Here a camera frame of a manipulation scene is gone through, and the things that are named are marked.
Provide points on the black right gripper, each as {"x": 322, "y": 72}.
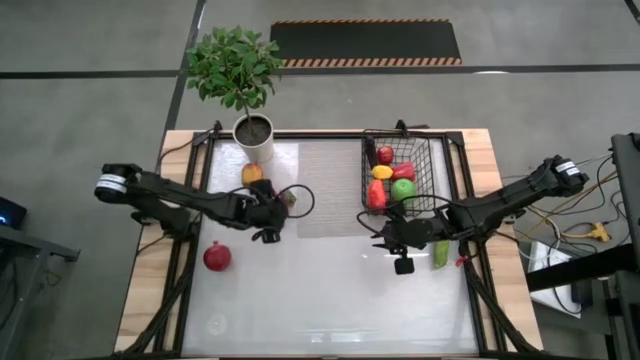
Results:
{"x": 410, "y": 232}

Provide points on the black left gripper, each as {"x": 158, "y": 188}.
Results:
{"x": 267, "y": 210}

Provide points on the red grape bunch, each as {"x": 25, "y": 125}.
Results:
{"x": 290, "y": 198}

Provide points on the yellow-red peach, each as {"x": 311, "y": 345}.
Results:
{"x": 251, "y": 172}

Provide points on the orange-red oblong vegetable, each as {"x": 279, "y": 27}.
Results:
{"x": 376, "y": 194}

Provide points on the green cucumber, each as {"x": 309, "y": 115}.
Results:
{"x": 441, "y": 254}

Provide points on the green apple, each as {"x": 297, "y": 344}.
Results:
{"x": 403, "y": 189}

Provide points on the red pomegranate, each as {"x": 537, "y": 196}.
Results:
{"x": 217, "y": 256}

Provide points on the yellow lemon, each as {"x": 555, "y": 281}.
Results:
{"x": 382, "y": 172}

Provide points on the red bell pepper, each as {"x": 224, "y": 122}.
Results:
{"x": 404, "y": 171}

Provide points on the red-yellow apple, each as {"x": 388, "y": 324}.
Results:
{"x": 385, "y": 155}

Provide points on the dark purple sweet potato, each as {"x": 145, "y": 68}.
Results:
{"x": 370, "y": 150}

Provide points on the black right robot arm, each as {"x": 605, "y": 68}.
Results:
{"x": 500, "y": 207}

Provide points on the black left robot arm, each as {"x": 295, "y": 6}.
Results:
{"x": 200, "y": 202}

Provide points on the potted green tree white pot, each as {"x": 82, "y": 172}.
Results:
{"x": 255, "y": 145}

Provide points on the grey mesh table mat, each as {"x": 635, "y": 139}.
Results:
{"x": 330, "y": 180}

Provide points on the small red clip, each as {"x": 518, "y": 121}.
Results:
{"x": 460, "y": 261}

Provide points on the white box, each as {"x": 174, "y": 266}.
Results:
{"x": 550, "y": 270}

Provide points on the black hazard-striped floor mat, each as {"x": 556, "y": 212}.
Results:
{"x": 365, "y": 40}

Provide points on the yellow power splitter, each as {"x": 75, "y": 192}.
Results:
{"x": 595, "y": 232}

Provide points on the grey metal bench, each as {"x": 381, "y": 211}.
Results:
{"x": 30, "y": 250}

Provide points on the black equipment cart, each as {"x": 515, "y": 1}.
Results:
{"x": 627, "y": 190}

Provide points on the black device blue light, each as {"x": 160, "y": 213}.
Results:
{"x": 10, "y": 212}

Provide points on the black metal table frame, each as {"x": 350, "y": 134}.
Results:
{"x": 325, "y": 134}

